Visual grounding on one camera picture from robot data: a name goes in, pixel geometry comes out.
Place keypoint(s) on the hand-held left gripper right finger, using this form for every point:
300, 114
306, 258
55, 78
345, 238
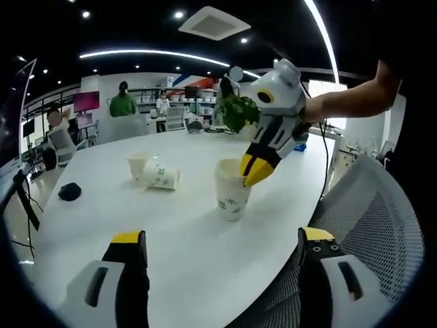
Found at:
327, 294

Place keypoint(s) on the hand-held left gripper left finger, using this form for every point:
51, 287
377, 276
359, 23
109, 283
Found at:
112, 294

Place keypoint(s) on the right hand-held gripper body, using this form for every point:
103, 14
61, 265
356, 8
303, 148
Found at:
285, 92

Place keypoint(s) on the stack of nested paper cups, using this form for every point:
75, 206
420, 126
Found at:
232, 198

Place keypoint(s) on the white paper cup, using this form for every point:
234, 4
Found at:
164, 176
136, 167

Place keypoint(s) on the blue tissue pack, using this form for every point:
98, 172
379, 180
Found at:
300, 147

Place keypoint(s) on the green potted plant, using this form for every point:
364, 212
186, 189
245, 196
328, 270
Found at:
239, 114

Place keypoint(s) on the grey curved device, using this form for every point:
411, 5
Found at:
195, 127

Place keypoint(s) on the storage shelves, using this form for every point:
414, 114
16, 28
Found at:
201, 100

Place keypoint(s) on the white office chair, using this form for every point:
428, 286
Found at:
65, 143
175, 118

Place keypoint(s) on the grey mesh office chair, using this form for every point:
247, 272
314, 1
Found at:
375, 218

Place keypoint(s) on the white table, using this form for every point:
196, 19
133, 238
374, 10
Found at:
187, 246

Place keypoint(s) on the large ceiling air vent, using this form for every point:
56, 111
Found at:
215, 23

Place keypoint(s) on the black mouse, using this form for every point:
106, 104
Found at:
70, 192

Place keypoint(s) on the black stand pole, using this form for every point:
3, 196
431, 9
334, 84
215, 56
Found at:
29, 205

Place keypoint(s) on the operator person with mask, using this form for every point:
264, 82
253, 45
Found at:
413, 112

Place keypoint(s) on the long ceiling light strip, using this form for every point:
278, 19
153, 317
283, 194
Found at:
153, 53

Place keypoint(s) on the grey chair backrest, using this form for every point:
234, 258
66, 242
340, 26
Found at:
124, 129

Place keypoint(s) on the pink monitor screen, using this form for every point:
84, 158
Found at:
86, 101

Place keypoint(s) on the black screen on stand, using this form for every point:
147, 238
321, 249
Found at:
29, 127

